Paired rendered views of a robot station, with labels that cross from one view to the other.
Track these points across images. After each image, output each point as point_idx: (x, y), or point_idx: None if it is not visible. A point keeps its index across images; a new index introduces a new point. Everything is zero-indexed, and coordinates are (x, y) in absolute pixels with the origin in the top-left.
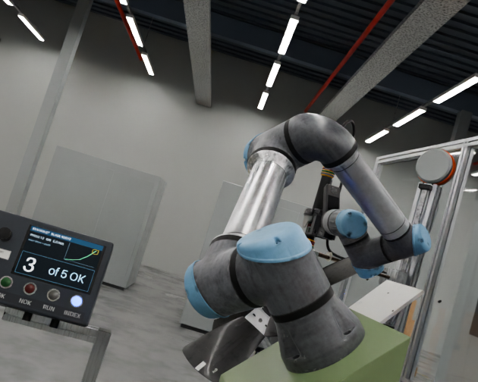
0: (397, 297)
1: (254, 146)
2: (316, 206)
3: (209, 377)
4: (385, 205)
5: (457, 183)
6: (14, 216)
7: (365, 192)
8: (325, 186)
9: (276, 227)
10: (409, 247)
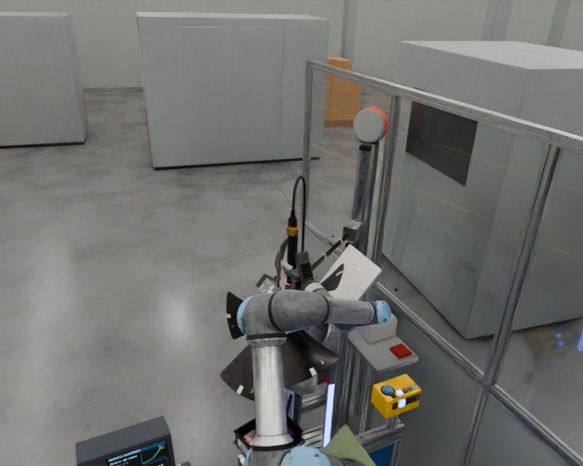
0: (363, 274)
1: (246, 324)
2: (291, 260)
3: (250, 398)
4: (356, 318)
5: (390, 130)
6: (91, 460)
7: (341, 322)
8: (296, 255)
9: (303, 462)
10: (376, 323)
